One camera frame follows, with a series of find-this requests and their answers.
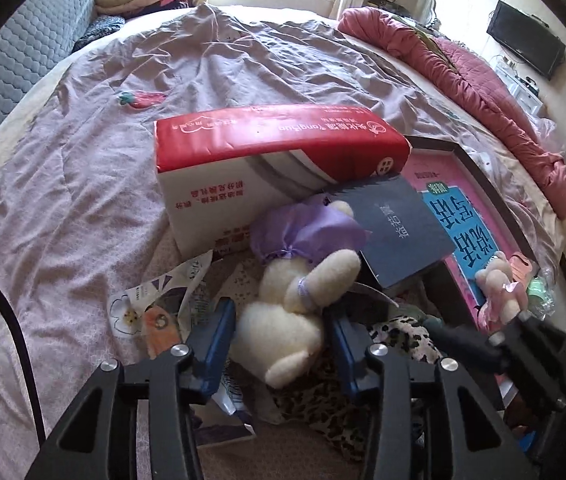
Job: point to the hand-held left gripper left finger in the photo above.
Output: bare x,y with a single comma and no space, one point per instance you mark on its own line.
215,345

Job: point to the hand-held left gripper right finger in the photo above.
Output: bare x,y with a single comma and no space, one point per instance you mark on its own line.
345,355

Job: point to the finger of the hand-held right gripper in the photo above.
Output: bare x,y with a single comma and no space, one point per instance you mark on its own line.
518,329
463,345

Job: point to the green sponge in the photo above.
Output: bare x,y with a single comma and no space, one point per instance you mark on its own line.
540,292

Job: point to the small pink bear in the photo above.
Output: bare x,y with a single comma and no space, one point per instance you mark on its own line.
498,280

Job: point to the leopard print cloth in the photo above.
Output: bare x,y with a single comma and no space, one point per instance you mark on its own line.
398,335

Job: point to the cream plush rabbit purple dress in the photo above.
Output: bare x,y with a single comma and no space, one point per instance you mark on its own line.
278,320

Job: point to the dark shallow box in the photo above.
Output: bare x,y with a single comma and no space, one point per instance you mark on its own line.
433,145

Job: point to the white and navy packet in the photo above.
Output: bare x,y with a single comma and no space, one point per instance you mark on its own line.
228,400

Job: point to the white flower print packet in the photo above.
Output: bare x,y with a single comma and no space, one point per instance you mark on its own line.
133,310

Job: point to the bed with cream sheet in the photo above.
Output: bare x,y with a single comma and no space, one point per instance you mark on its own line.
533,205

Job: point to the dark navy booklet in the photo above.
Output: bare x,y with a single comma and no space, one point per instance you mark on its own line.
398,230

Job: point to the translucent plastic bag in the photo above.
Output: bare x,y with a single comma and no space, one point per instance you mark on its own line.
552,135

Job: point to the red and white tissue box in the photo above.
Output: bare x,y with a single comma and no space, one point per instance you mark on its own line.
263,135

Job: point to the white drawer cabinet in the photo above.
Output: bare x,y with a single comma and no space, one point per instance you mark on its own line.
523,85

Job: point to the pink quilt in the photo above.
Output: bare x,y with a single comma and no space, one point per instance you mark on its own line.
463,75

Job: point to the black television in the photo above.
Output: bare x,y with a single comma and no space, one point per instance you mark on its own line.
528,40

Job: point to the lilac bed sheet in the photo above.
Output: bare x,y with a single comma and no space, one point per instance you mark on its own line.
163,60

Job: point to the green cloth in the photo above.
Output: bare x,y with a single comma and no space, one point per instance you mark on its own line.
418,30

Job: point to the dark patterned pillow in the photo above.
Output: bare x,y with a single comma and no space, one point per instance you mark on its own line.
98,30

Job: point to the white framed vanity mirror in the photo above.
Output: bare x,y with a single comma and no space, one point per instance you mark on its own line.
420,2

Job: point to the cluttered dressing table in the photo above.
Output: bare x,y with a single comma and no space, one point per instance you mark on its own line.
388,6

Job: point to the grey quilted headboard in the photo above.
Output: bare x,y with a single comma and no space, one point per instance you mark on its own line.
23,35

